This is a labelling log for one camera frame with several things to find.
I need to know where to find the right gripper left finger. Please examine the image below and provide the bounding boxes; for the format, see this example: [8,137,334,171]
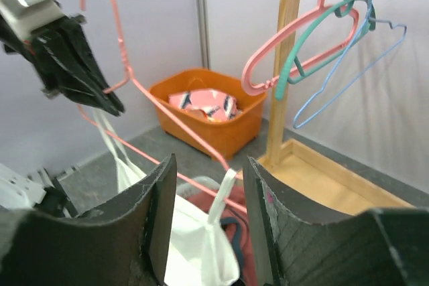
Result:
[1,155,177,285]

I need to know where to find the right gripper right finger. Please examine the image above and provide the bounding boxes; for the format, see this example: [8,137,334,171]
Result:
[243,157,428,285]

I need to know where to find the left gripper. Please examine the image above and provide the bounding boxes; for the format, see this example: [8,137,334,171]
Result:
[1,15,125,117]

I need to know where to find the pink wire hanger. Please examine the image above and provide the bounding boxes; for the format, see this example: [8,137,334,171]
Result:
[77,0,249,215]

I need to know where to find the white tank top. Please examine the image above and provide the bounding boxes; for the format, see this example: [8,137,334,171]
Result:
[92,107,241,286]

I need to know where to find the dusty rose tank top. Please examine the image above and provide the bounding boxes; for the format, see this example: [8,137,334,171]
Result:
[185,186,257,286]

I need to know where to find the blue wire hanger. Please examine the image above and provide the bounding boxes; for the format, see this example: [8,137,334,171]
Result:
[292,0,408,130]

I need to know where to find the teal plastic hanger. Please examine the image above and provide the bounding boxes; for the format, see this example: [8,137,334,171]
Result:
[275,0,377,100]

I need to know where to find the pink plastic hanger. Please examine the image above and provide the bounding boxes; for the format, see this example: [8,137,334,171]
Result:
[240,0,360,96]

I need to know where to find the wooden clothes rack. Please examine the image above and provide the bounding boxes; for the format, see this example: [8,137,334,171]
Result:
[241,0,411,215]

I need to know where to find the orange plastic bin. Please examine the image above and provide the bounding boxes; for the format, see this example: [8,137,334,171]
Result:
[149,68,267,159]

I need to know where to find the patterned clothes in bin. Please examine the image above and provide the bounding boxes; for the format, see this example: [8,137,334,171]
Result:
[168,88,242,123]

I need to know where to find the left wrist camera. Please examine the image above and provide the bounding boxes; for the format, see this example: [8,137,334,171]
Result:
[1,0,64,42]

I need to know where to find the aluminium wall profile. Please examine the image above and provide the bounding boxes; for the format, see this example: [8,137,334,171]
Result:
[196,0,210,68]

